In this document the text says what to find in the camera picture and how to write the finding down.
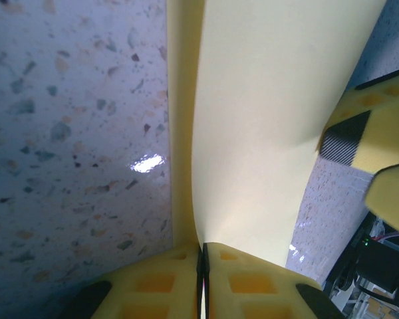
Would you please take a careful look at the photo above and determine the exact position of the yellow paper sheet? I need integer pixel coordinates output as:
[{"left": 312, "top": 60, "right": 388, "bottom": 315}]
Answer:
[{"left": 166, "top": 0, "right": 388, "bottom": 268}]

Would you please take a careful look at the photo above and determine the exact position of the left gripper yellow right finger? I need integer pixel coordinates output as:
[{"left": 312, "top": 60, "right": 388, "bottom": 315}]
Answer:
[{"left": 203, "top": 241, "right": 346, "bottom": 319}]

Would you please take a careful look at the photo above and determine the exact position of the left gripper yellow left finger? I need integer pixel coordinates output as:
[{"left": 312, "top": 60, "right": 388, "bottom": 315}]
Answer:
[{"left": 65, "top": 242, "right": 203, "bottom": 319}]

